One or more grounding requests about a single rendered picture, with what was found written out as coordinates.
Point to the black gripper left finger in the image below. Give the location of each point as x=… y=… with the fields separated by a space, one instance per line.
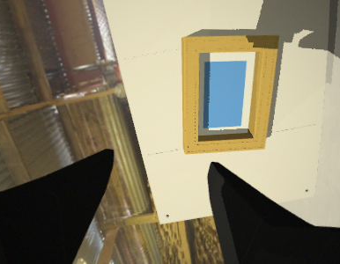
x=44 y=221

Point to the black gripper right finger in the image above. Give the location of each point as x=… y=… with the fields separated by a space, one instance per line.
x=253 y=229

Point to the wooden picture frame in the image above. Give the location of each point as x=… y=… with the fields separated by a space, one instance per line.
x=227 y=86

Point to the cream wall panel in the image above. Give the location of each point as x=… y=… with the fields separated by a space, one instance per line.
x=147 y=38

